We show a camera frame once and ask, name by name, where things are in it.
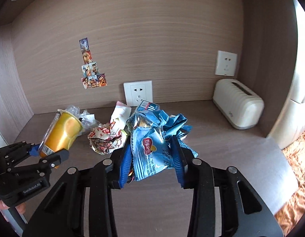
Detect person's left hand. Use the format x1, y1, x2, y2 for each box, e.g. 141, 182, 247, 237
0, 201, 27, 215

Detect crumpled blue wrapper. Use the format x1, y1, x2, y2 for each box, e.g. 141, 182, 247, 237
165, 114, 194, 141

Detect cream bed frame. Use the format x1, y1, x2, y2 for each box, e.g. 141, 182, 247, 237
266, 0, 305, 150

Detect yellow jelly cup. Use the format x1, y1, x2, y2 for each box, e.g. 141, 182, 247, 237
38, 111, 84, 169

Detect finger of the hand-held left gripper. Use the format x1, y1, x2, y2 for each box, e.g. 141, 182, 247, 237
9, 149, 70, 179
0, 140, 42, 169

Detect white ribbed appliance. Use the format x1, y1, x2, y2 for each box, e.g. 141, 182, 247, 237
212, 78, 265, 130

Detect white snack packet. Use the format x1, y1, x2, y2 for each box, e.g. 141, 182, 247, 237
110, 100, 132, 132

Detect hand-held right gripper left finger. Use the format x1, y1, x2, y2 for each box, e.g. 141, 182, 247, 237
23, 141, 133, 237

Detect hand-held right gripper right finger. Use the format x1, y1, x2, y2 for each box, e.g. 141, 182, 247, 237
170, 136, 284, 237

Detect crumpled red white wrapper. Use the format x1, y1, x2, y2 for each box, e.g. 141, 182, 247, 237
87, 122, 130, 156

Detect orange patterned blanket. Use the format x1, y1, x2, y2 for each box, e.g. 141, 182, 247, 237
274, 126, 305, 235

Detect crumpled clear plastic wrapper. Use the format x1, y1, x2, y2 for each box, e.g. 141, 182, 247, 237
57, 105, 100, 137

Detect cluster of cartoon stickers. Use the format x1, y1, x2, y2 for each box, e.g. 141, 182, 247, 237
79, 38, 108, 89

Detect blue snack packet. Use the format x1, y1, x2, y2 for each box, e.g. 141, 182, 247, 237
126, 109, 199, 182

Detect white wall socket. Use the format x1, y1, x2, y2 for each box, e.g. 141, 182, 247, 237
215, 50, 238, 77
123, 80, 153, 106

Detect blue striped packet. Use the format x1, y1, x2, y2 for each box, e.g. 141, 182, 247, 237
135, 100, 161, 115

